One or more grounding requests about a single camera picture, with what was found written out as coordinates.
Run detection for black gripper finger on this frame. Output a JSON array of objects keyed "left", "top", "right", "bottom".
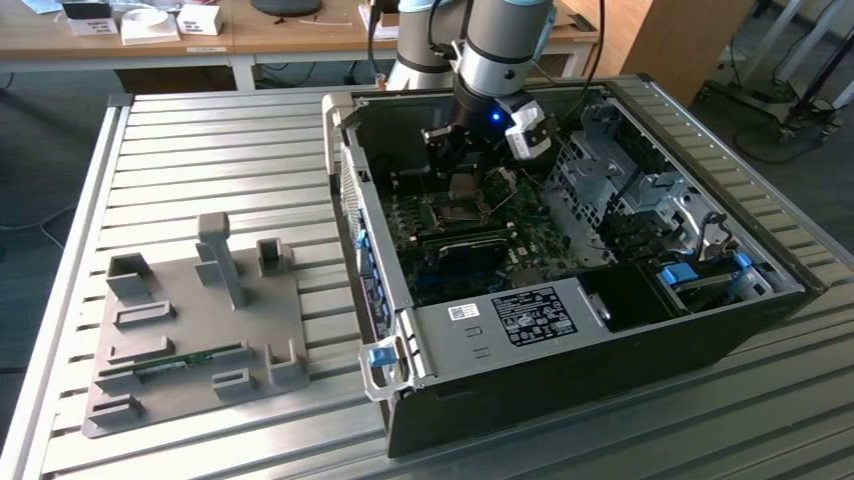
[{"left": 420, "top": 125, "right": 470, "bottom": 176}]

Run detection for thin metal locking lever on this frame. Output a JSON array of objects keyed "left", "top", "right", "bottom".
[{"left": 488, "top": 187, "right": 519, "bottom": 221}]

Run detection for CPU socket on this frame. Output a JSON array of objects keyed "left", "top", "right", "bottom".
[{"left": 426, "top": 192, "right": 492, "bottom": 229}]

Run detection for green RAM stick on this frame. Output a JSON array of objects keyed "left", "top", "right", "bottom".
[
  {"left": 131, "top": 349, "right": 221, "bottom": 377},
  {"left": 420, "top": 225, "right": 515, "bottom": 247}
]

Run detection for grey metal drive cage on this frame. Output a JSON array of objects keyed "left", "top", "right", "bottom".
[{"left": 543, "top": 102, "right": 688, "bottom": 266}]

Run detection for white paper box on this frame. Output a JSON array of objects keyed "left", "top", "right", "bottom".
[{"left": 357, "top": 2, "right": 402, "bottom": 42}]

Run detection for green motherboard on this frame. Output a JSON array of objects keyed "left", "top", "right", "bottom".
[{"left": 376, "top": 164, "right": 586, "bottom": 307}]

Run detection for black graphics card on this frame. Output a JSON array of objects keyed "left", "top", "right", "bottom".
[{"left": 432, "top": 238, "right": 514, "bottom": 284}]

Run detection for wooden desk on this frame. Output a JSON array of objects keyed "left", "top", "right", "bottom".
[
  {"left": 229, "top": 0, "right": 606, "bottom": 94},
  {"left": 0, "top": 0, "right": 236, "bottom": 76}
]

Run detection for wooden cabinet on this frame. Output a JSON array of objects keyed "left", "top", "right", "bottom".
[{"left": 618, "top": 0, "right": 759, "bottom": 109}]

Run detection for black round pad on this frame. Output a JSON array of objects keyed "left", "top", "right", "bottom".
[{"left": 251, "top": 0, "right": 323, "bottom": 16}]

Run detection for silver power supply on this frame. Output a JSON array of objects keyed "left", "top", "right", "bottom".
[{"left": 399, "top": 277, "right": 612, "bottom": 390}]

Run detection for metal equipment stand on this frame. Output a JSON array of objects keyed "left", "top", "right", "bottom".
[{"left": 696, "top": 0, "right": 854, "bottom": 164}]

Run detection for hard disk in blue carrier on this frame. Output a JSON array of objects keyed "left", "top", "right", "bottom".
[{"left": 656, "top": 263, "right": 748, "bottom": 304}]

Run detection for white labelled box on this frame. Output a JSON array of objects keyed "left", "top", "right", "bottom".
[
  {"left": 175, "top": 3, "right": 224, "bottom": 37},
  {"left": 68, "top": 16, "right": 120, "bottom": 37}
]

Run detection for white round printed part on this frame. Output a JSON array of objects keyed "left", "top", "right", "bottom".
[{"left": 117, "top": 7, "right": 183, "bottom": 47}]

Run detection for grey parts rack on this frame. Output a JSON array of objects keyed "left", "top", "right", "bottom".
[{"left": 79, "top": 212, "right": 313, "bottom": 440}]

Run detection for black PC case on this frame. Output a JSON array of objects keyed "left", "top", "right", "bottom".
[{"left": 320, "top": 73, "right": 854, "bottom": 459}]

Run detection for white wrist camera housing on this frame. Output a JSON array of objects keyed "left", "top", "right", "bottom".
[{"left": 500, "top": 95, "right": 556, "bottom": 162}]

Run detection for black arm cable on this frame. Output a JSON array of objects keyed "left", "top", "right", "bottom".
[{"left": 576, "top": 0, "right": 608, "bottom": 101}]

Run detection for black drive cable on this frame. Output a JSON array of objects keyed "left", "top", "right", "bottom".
[{"left": 690, "top": 210, "right": 735, "bottom": 264}]

